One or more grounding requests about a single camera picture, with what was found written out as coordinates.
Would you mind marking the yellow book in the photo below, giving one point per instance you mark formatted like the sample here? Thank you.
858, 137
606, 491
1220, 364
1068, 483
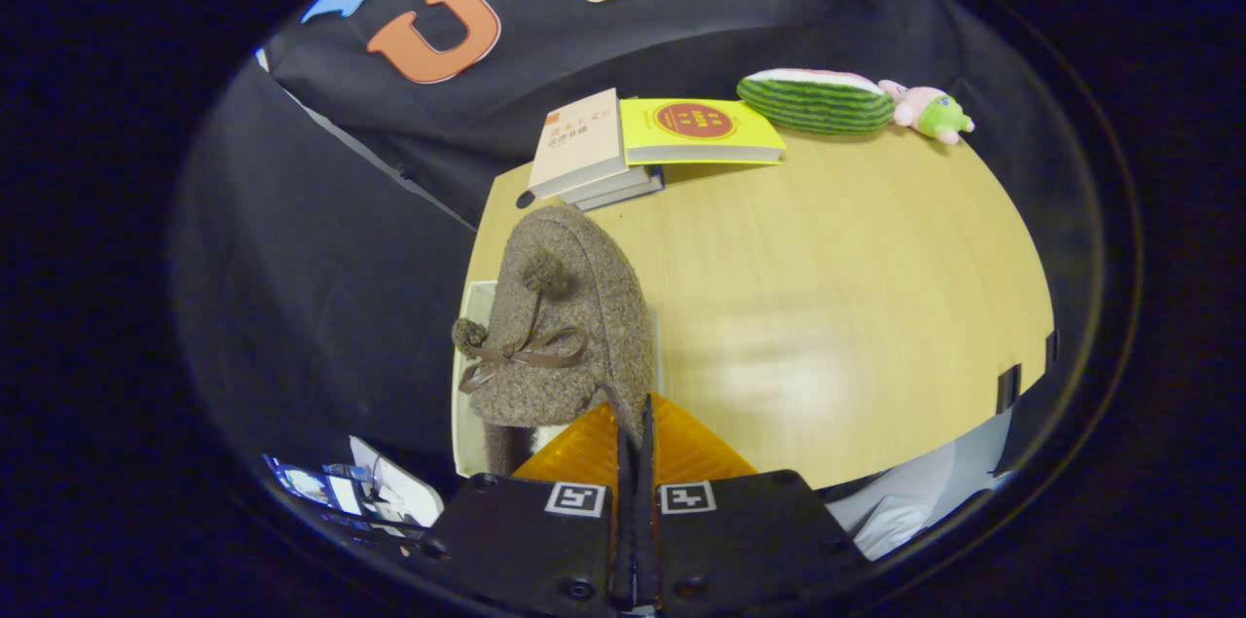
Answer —
696, 131

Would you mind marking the watermelon slice plush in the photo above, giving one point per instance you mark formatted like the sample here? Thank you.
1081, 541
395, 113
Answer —
818, 104

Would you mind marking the brown fuzzy shoe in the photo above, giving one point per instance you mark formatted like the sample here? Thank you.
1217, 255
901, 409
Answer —
574, 307

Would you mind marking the grey book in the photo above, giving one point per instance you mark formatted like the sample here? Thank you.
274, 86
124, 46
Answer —
608, 185
633, 193

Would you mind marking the beige book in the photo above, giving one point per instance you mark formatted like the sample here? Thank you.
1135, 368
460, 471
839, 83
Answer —
581, 146

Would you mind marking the black desk grommet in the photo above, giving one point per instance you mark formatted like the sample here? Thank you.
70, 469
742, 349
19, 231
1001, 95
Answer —
526, 199

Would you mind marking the blue printed paper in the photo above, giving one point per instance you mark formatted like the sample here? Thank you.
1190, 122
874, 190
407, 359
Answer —
311, 487

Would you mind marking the black backdrop cloth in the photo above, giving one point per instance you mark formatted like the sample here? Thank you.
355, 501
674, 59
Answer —
321, 287

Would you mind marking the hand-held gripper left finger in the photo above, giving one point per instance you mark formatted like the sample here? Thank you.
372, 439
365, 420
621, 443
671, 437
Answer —
516, 540

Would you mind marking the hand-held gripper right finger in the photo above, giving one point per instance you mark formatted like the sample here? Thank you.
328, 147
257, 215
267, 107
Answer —
750, 540

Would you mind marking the pale fabric storage box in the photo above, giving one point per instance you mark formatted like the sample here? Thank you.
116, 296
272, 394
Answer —
465, 433

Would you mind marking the black table clamp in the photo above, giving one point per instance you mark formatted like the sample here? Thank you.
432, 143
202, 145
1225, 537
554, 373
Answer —
1007, 389

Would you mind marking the pink and green plush toy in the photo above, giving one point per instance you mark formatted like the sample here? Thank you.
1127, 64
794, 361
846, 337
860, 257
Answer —
930, 112

